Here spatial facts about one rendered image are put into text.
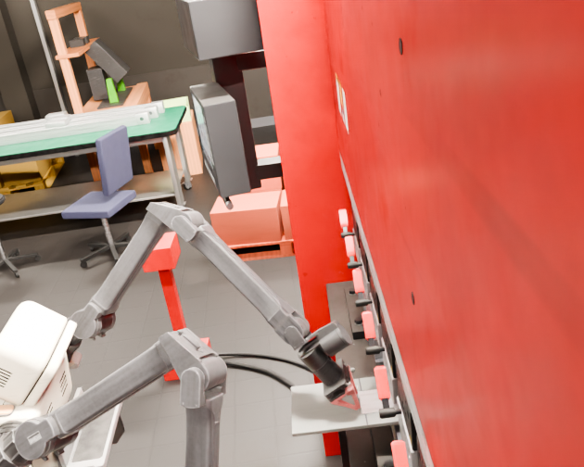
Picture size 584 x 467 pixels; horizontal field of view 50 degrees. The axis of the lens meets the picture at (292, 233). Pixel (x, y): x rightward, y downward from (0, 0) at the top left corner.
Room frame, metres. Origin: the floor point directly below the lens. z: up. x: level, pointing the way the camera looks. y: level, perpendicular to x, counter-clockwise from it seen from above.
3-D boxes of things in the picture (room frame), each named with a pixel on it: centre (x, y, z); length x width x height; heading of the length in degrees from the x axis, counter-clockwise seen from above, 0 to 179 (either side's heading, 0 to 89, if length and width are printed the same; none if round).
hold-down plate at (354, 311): (1.86, -0.18, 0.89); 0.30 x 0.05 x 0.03; 177
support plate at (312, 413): (1.26, -0.06, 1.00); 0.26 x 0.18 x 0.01; 87
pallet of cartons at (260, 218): (4.52, 0.02, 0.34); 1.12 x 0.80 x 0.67; 89
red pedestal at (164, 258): (2.95, 0.69, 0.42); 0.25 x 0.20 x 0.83; 87
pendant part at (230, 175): (2.46, 0.23, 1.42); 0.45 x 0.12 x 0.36; 11
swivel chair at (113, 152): (4.69, 1.45, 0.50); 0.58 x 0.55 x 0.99; 91
